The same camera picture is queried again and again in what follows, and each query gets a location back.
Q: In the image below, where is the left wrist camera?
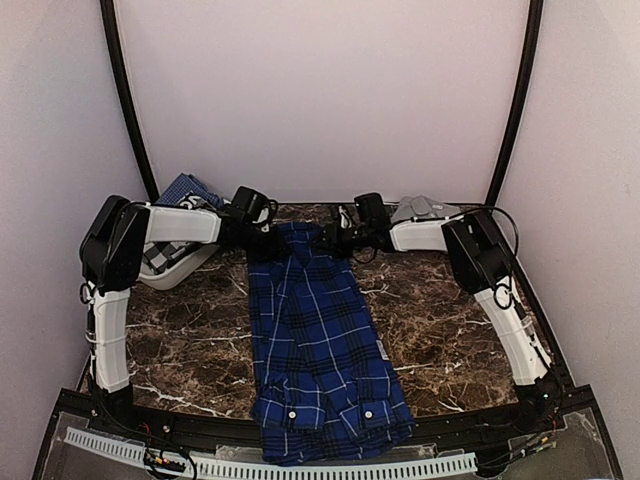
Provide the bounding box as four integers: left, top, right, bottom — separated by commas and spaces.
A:
228, 186, 279, 231

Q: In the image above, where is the small blue checked shirt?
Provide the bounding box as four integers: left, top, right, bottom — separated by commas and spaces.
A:
155, 173, 225, 209

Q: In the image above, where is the black white checked shirt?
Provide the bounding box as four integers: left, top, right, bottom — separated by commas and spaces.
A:
141, 191, 205, 275

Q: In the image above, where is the folded grey polo shirt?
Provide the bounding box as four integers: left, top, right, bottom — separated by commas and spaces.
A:
390, 195, 462, 224

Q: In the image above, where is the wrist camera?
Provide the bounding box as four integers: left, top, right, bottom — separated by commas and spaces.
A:
228, 186, 279, 231
337, 192, 390, 230

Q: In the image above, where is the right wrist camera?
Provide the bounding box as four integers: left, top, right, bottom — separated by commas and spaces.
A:
337, 192, 390, 230

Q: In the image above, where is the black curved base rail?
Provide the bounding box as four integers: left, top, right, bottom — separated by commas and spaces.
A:
34, 387, 622, 479

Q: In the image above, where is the grey plastic laundry basket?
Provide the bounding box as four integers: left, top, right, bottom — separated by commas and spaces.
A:
138, 203, 229, 291

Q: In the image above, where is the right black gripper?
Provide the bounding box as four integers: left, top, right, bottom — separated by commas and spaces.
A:
308, 219, 374, 257

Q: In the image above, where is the right black frame post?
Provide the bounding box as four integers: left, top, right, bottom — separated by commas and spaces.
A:
484, 0, 544, 206

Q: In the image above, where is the black frame post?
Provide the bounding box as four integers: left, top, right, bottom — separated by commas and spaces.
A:
99, 0, 160, 202
484, 0, 544, 206

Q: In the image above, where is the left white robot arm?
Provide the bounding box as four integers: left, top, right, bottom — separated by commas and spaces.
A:
79, 187, 286, 436

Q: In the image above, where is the white slotted cable duct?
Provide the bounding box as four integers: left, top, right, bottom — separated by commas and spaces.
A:
64, 426, 478, 480

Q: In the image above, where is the blue plaid long sleeve shirt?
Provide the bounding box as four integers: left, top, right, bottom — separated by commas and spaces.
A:
248, 222, 415, 466

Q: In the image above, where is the left black frame post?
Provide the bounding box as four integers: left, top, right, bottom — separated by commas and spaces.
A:
99, 0, 160, 202

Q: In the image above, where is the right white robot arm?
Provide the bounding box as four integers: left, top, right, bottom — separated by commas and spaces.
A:
312, 205, 566, 434

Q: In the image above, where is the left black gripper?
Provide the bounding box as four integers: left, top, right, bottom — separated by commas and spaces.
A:
234, 223, 293, 264

